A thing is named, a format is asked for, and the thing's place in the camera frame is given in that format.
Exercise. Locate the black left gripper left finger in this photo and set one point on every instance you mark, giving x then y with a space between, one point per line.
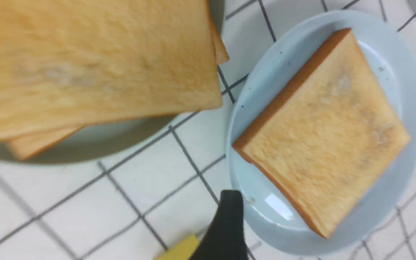
224 239

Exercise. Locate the toast slice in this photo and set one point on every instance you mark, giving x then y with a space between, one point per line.
28 146
328 136
85 61

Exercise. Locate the yellow cube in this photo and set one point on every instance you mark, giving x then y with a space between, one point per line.
181 251

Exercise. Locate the light blue plate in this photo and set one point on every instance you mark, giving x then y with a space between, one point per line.
266 210

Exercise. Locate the white grid tablecloth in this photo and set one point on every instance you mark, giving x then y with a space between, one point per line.
140 202

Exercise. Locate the green plate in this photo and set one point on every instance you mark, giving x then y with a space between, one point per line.
103 137

